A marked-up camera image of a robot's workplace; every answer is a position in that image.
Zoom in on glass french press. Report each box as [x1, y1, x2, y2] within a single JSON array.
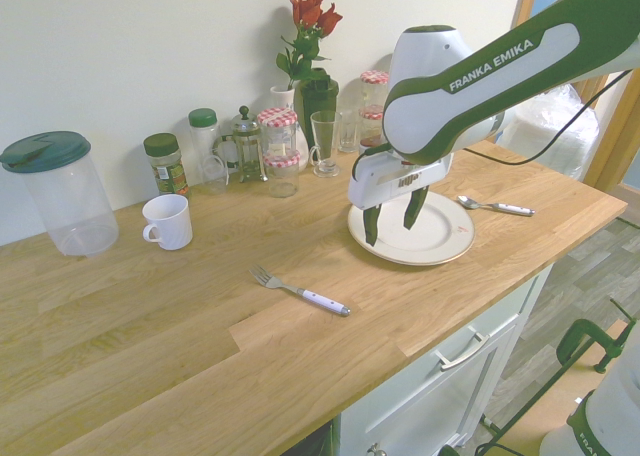
[[214, 104, 269, 184]]

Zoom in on small glass jar checked lid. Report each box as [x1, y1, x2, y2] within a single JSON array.
[[263, 149, 302, 199], [358, 104, 386, 138]]

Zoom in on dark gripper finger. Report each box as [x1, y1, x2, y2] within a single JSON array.
[[402, 185, 430, 232], [361, 203, 384, 249]]

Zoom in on wooden door frame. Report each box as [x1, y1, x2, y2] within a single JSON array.
[[509, 0, 640, 192]]

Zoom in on black shaker bottle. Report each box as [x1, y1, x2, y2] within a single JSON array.
[[293, 68, 340, 150]]

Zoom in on clear plastic bottle green lid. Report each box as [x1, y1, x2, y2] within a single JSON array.
[[187, 107, 221, 177]]

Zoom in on tall footed latte glass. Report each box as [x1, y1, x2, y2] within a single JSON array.
[[308, 110, 344, 179]]

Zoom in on large glass jar checked lid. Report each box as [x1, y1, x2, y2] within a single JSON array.
[[359, 70, 391, 108], [256, 106, 299, 153]]

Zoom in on spice jar with green lid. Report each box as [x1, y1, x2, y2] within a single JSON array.
[[143, 132, 192, 201]]

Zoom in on white ceramic vase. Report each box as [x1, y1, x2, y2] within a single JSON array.
[[270, 84, 311, 170]]

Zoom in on black base cable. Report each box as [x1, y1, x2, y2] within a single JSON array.
[[474, 360, 576, 456]]

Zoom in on white cabinet drawer with handle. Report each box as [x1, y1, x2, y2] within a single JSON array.
[[332, 263, 556, 456]]

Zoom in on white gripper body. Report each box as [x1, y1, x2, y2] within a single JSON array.
[[347, 148, 454, 213]]

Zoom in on white ceramic mug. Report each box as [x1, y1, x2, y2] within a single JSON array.
[[142, 193, 194, 252]]

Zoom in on metal drawer handle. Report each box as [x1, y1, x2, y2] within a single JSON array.
[[433, 331, 490, 372]]

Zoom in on small clear glass cup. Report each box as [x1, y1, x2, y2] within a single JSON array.
[[201, 154, 230, 196]]

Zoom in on clear glass tumbler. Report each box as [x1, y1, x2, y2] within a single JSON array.
[[337, 109, 363, 154]]

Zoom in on clear plastic bag bundle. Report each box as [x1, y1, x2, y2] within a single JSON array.
[[497, 83, 601, 182]]

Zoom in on white plate with gold rim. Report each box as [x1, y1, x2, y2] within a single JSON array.
[[347, 191, 476, 267]]

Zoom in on large clear plastic canister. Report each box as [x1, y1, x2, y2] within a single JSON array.
[[0, 130, 120, 258]]

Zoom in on spoon with white handle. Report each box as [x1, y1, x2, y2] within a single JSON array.
[[456, 194, 536, 218]]

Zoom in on red roses with leaves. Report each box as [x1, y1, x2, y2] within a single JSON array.
[[276, 0, 344, 91]]

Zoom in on black C-clamp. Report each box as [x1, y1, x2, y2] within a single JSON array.
[[555, 298, 640, 375]]

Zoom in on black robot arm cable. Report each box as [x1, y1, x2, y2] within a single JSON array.
[[462, 68, 634, 166]]

